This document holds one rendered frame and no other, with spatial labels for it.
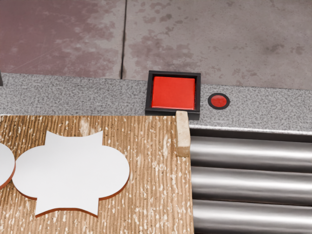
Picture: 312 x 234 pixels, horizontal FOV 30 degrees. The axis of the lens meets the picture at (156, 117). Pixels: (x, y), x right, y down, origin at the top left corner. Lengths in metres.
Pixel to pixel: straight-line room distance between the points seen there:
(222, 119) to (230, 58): 1.38
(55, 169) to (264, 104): 0.31
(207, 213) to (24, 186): 0.22
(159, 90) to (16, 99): 0.21
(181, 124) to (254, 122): 0.12
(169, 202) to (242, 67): 1.49
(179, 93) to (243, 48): 1.43
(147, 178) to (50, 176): 0.12
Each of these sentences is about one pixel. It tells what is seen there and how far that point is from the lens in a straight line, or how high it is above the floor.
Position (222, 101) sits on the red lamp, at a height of 0.92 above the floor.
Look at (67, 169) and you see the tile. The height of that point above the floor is 0.94.
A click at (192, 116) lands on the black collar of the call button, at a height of 0.92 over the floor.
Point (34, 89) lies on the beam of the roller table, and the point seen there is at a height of 0.92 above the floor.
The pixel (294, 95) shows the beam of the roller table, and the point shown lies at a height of 0.91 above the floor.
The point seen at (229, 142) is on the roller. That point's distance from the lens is 0.79.
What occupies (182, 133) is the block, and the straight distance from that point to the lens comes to 0.74.
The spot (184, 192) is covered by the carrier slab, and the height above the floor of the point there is 0.94.
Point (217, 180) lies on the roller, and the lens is 0.75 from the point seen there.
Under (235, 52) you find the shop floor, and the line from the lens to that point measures 2.22.
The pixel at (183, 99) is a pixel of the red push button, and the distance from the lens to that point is 0.82.
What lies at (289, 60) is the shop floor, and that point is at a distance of 2.23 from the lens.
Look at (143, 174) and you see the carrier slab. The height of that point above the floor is 0.94.
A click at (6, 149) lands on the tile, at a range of 0.76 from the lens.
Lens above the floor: 1.55
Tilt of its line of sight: 51 degrees down
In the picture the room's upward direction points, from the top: 1 degrees clockwise
